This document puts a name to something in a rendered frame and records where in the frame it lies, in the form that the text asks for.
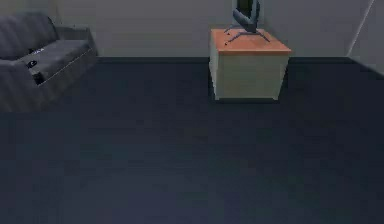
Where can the beige cabinet with orange top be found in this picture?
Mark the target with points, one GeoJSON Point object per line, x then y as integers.
{"type": "Point", "coordinates": [248, 75]}

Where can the dark grey sofa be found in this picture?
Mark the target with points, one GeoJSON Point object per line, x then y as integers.
{"type": "Point", "coordinates": [63, 55]}

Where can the black remote control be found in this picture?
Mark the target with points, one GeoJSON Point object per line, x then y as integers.
{"type": "Point", "coordinates": [32, 64]}

